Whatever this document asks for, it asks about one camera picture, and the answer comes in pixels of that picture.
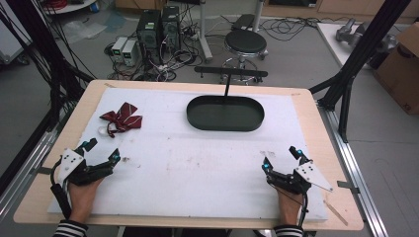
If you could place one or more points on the thin wooden stick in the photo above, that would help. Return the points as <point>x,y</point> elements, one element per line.
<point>336,213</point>

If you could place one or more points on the brown cardboard box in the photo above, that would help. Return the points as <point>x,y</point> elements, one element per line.
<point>400,72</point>

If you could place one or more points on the black metal frame post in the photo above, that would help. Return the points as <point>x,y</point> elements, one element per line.
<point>36,42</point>
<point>359,56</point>

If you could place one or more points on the aluminium rail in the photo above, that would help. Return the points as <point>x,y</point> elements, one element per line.
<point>355,171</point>
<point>29,164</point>

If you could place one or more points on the dark red striped bow tie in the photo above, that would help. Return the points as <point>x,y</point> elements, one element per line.
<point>123,118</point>

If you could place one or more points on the white power supply unit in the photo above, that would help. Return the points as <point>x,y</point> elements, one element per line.
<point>118,47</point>
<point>129,52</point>

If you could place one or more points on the grey table leg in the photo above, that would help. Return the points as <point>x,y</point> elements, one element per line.
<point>257,15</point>
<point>205,36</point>

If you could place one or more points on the grey machine part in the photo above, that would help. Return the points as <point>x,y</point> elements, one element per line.
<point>349,31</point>

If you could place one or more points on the black round stool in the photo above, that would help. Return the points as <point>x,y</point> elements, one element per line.
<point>245,42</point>

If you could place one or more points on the flat black box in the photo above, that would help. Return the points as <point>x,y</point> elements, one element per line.
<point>243,21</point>

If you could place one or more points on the round white table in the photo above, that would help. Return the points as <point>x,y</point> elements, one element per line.
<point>70,6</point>

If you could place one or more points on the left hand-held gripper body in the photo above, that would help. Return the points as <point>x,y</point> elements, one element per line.
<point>70,163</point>

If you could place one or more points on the black oval tray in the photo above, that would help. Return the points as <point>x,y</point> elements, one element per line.
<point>225,115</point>

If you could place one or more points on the black computer tower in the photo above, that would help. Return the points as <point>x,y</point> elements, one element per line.
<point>149,33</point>
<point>170,28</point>

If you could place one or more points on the white foam mat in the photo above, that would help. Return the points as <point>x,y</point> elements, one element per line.
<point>197,171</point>

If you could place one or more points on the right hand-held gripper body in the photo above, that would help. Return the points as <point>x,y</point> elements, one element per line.
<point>309,174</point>

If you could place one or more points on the person's left hand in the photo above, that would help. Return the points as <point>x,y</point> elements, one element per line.
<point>82,200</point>

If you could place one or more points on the black T-shaped stand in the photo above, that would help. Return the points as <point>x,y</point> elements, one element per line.
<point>230,70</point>

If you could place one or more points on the grey metal bracket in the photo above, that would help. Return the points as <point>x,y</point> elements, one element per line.
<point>42,170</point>
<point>347,186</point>

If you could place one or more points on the person's right hand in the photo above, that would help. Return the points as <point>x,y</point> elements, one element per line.
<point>288,205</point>

